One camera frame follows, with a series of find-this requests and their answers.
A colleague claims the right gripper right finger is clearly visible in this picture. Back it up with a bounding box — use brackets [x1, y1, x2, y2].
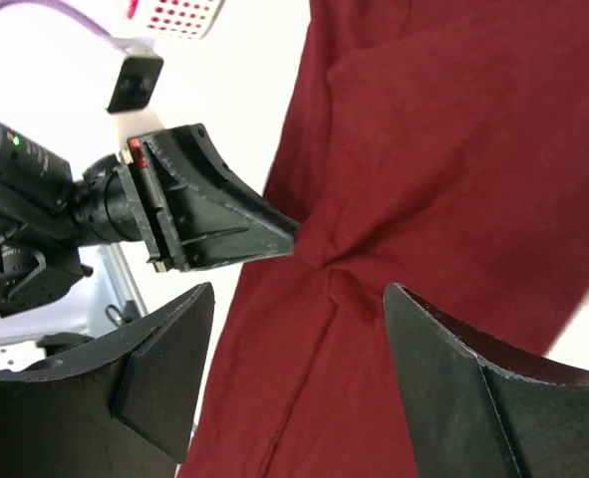
[384, 284, 589, 477]

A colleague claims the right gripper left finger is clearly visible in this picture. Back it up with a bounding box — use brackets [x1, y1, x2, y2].
[0, 283, 214, 478]

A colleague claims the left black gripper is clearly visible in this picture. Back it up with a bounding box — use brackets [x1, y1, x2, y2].
[71, 123, 298, 273]

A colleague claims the dark maroon t shirt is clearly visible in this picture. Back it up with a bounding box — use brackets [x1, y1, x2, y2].
[180, 1, 589, 477]

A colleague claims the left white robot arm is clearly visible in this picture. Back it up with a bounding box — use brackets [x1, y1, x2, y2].
[0, 122, 298, 318]

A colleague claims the white plastic laundry basket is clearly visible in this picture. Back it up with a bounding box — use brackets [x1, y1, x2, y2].
[123, 0, 226, 40]

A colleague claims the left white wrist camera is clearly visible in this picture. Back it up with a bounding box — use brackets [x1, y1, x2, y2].
[106, 38, 164, 151]

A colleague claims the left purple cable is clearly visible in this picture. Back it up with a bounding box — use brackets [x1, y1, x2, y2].
[0, 0, 136, 54]

